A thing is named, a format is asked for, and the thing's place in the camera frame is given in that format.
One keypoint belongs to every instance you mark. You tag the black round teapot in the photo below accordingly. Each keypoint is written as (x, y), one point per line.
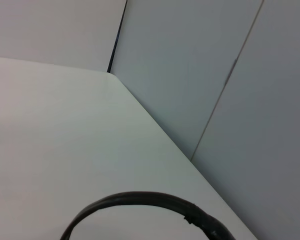
(140, 197)

